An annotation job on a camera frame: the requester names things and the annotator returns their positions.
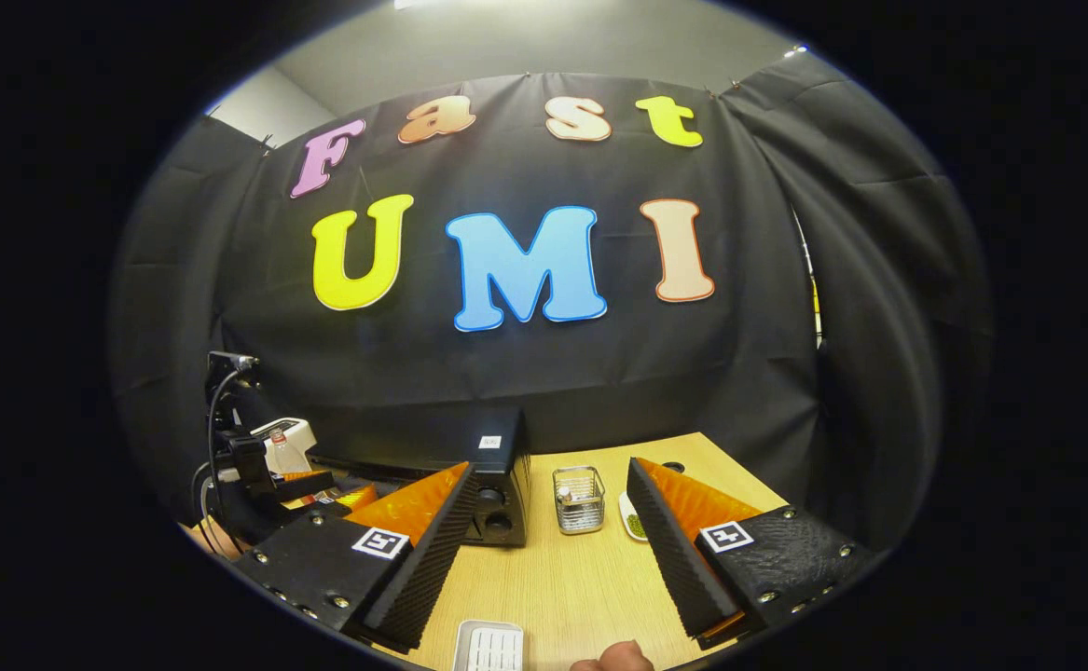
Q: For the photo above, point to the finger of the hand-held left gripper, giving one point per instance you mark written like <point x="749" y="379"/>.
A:
<point x="350" y="497"/>
<point x="306" y="481"/>

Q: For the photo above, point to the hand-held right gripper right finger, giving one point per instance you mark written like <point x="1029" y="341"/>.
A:
<point x="669" y="550"/>

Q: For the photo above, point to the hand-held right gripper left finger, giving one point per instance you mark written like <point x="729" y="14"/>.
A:
<point x="432" y="559"/>

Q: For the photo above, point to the black electric oven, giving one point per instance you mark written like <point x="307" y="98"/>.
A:
<point x="497" y="466"/>

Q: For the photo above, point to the white divided plate with beans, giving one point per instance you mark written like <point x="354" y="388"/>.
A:
<point x="633" y="522"/>

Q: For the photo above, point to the white toaster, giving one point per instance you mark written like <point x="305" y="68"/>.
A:
<point x="292" y="431"/>

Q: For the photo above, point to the white rectangular tray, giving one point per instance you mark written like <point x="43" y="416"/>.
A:
<point x="489" y="648"/>

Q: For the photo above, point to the red striped cylinder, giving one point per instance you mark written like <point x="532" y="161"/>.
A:
<point x="565" y="492"/>

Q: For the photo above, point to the small ceiling spotlight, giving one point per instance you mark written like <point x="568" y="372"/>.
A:
<point x="795" y="50"/>

